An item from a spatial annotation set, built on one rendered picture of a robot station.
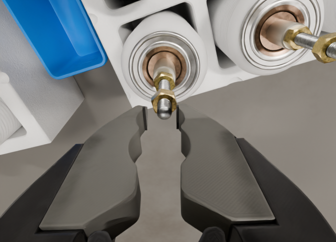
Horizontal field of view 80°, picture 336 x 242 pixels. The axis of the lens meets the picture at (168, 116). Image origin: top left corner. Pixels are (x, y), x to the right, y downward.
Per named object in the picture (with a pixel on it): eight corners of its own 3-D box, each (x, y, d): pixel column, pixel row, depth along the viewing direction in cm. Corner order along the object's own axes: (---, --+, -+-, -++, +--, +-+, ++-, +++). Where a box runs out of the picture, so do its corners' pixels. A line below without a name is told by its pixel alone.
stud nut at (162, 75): (165, 67, 18) (165, 70, 17) (178, 80, 18) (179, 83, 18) (150, 82, 18) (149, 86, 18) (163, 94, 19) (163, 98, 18)
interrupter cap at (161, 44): (192, 21, 20) (193, 21, 19) (204, 91, 23) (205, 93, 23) (118, 41, 20) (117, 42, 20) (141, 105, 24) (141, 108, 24)
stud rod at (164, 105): (164, 68, 19) (164, 104, 13) (171, 75, 20) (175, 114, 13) (157, 75, 20) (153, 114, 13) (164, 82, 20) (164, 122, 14)
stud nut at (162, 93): (165, 83, 14) (165, 88, 14) (181, 98, 15) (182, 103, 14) (147, 101, 15) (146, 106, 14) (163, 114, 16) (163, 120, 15)
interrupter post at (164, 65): (172, 54, 21) (173, 63, 18) (177, 75, 22) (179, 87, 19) (150, 59, 21) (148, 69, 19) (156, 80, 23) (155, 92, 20)
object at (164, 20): (184, 1, 34) (201, 6, 19) (194, 57, 39) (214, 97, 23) (130, 17, 35) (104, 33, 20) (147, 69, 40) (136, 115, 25)
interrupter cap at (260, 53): (330, 28, 20) (335, 29, 19) (266, 82, 23) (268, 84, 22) (290, -36, 17) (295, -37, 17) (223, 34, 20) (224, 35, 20)
